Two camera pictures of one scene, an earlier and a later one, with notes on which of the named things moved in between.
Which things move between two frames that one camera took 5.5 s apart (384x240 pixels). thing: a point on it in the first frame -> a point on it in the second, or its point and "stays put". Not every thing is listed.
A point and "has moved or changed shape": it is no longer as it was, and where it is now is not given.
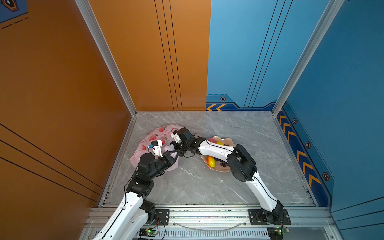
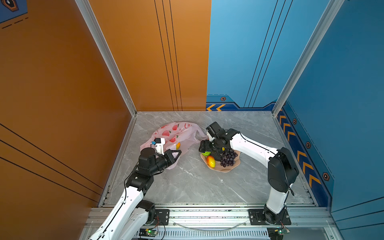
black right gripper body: x=182 y=147 -> x=213 y=147
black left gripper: x=167 y=159 stays put
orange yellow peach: x=211 y=161 stays put
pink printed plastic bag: x=159 y=139 has moved or changed shape
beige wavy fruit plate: x=218 y=166 stays put
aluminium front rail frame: x=228 y=223 stays put
